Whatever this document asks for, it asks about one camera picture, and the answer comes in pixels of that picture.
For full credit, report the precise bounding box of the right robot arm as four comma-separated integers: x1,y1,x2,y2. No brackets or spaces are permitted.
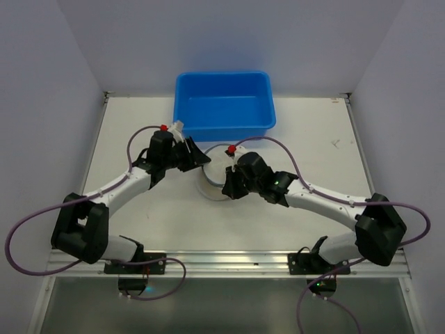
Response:
222,148,407,267

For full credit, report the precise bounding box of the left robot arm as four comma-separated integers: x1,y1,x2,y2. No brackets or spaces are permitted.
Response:
51,130,211,264

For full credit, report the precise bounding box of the blue plastic tub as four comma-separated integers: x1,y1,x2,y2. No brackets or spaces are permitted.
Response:
173,71,276,142

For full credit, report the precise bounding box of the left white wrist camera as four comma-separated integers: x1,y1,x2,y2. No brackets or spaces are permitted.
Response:
160,120,185,143

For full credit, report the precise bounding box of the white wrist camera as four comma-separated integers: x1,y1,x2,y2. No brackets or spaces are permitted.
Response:
225,145,248,167
160,120,185,143

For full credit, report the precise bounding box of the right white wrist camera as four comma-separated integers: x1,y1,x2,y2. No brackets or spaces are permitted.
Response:
225,145,248,167

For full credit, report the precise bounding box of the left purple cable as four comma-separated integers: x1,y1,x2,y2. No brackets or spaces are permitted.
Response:
6,123,187,301

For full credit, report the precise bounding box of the purple cable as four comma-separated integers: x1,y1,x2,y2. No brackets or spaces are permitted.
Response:
6,123,187,301
227,136,432,334

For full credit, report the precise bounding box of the aluminium mounting rail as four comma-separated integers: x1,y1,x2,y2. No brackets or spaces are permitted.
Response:
47,250,411,278

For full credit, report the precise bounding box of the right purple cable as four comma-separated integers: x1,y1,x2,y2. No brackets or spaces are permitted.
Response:
227,136,432,334

